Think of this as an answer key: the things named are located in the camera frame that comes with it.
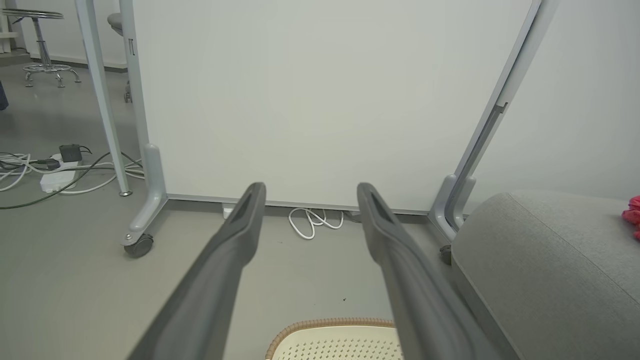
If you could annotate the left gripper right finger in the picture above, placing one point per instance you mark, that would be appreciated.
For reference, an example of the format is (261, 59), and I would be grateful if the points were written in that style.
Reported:
(425, 310)

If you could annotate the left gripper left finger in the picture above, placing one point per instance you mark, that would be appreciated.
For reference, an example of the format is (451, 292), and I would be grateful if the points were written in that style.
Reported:
(210, 300)

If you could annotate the red garment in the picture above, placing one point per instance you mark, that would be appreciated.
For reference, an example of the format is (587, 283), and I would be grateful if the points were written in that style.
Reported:
(634, 215)

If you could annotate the cream perforated laundry basket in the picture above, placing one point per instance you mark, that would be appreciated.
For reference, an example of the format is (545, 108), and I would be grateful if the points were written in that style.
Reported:
(340, 345)

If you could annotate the black caster wheel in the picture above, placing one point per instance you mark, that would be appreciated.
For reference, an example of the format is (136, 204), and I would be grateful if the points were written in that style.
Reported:
(140, 246)

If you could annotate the small white adapter box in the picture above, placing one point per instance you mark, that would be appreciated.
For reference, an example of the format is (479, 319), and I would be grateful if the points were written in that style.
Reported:
(227, 212)

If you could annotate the grey fabric sofa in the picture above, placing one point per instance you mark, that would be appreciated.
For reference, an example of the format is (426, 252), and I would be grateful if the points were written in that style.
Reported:
(550, 280)

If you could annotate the white power strip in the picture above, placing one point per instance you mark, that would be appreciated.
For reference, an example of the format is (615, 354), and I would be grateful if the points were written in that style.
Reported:
(57, 180)

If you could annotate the black power adapter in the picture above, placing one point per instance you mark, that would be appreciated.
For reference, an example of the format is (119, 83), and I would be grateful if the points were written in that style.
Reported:
(70, 152)

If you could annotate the wide white partition panel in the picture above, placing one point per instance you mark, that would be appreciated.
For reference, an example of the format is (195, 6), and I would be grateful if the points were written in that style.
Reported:
(325, 100)

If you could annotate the grey metal table leg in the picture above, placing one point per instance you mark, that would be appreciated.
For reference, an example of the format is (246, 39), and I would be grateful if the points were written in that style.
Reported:
(102, 95)

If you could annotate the narrow white partition panel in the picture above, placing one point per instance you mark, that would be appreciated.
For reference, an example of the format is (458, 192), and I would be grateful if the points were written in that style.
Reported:
(575, 100)

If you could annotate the dark blue cloth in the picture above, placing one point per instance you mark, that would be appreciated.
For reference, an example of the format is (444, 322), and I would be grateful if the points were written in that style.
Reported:
(3, 97)

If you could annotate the chrome stool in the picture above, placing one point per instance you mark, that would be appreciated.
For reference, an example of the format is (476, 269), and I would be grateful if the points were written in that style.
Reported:
(42, 45)

